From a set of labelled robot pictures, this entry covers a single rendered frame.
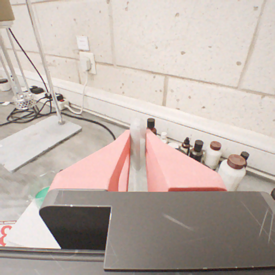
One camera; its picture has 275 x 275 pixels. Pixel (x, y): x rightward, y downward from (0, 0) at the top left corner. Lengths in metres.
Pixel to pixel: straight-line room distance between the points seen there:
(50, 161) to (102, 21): 0.52
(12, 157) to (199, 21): 0.70
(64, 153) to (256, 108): 0.62
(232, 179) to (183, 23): 0.44
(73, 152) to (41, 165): 0.11
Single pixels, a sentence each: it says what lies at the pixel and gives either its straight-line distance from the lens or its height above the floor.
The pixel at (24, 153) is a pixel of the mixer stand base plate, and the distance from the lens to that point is 0.70.
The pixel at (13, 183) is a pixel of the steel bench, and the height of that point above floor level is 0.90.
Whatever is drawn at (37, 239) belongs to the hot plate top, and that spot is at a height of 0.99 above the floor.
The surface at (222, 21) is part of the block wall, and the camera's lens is 0.55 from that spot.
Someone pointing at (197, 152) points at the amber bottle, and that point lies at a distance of 0.53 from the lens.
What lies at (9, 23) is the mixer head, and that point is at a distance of 0.64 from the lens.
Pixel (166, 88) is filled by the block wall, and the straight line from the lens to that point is 0.64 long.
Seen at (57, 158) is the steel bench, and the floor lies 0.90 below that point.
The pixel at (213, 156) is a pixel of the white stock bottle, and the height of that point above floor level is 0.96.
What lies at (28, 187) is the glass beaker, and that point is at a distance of 0.36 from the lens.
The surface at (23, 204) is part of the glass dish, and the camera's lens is 0.55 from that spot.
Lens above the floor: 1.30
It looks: 36 degrees down
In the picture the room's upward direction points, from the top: straight up
